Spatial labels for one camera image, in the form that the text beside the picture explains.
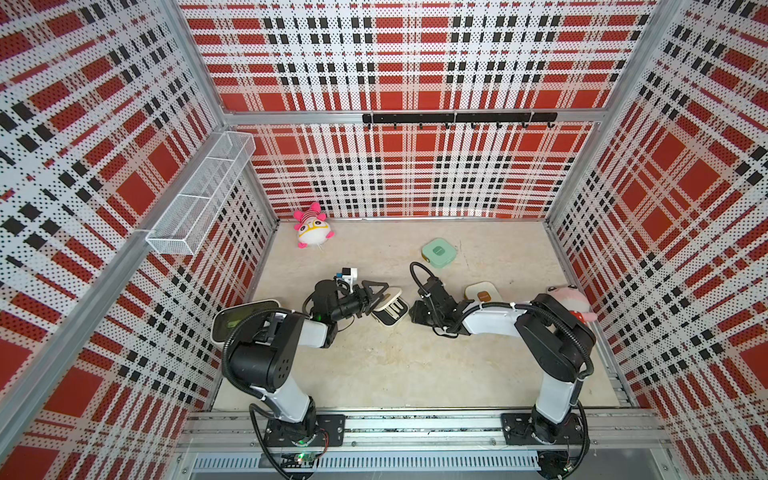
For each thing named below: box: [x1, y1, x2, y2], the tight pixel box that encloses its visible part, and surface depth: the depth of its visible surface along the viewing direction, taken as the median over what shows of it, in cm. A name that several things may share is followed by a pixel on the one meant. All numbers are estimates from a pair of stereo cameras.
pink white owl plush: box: [294, 202, 335, 249], surface depth 113 cm
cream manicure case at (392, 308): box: [371, 286, 410, 327], surface depth 95 cm
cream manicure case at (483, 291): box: [464, 281, 503, 303], surface depth 100 cm
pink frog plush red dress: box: [546, 284, 598, 324], surface depth 92 cm
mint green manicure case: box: [421, 238, 457, 268], surface depth 110 cm
